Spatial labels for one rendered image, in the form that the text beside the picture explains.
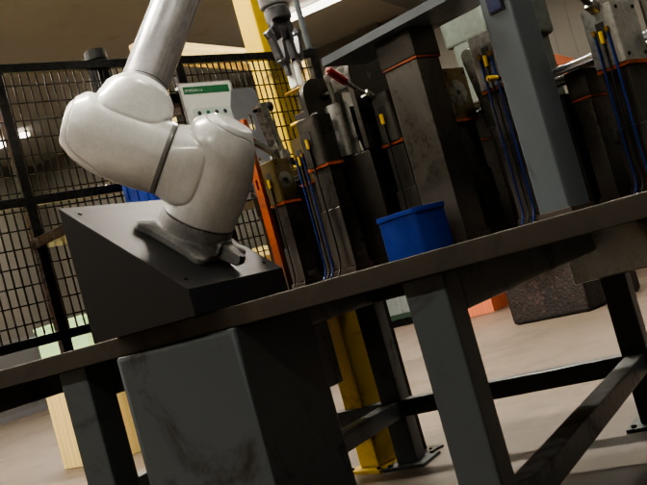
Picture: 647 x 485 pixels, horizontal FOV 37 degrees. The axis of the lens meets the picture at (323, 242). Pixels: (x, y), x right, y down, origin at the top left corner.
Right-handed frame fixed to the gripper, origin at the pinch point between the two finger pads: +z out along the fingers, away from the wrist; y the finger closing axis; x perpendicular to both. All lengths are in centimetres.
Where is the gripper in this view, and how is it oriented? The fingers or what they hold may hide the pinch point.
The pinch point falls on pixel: (295, 75)
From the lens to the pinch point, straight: 277.1
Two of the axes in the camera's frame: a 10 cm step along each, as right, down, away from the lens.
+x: -6.5, 2.1, 7.3
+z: 2.7, 9.6, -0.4
